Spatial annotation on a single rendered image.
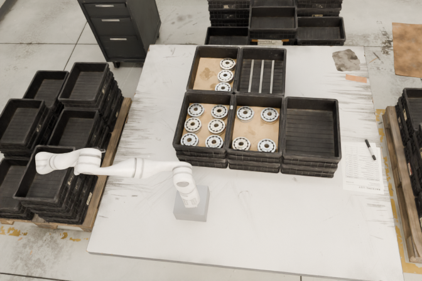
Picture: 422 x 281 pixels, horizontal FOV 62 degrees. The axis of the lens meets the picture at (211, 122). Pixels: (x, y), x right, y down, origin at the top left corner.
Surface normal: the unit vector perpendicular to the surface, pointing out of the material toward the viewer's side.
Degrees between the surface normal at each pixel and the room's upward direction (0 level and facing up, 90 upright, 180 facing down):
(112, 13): 90
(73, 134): 0
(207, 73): 0
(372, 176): 0
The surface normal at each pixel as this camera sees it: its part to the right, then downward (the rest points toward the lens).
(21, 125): -0.10, -0.57
